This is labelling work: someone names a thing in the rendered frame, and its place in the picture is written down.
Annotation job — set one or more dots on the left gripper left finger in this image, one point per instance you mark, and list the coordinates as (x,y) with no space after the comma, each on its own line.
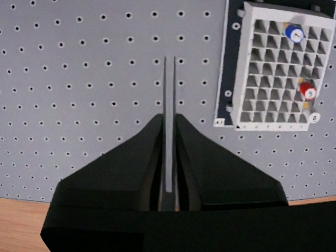
(121,177)

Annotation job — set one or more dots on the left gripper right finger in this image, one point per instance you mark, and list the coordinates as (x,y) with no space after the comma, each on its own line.
(217,178)

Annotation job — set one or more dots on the grey rectangular base plate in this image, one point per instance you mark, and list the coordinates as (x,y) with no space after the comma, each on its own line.
(79,77)

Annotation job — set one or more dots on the dark grey rectangular plate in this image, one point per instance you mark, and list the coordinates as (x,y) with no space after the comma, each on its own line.
(235,13)

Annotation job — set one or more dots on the white tube rack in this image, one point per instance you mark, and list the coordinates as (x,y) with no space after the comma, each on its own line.
(252,58)

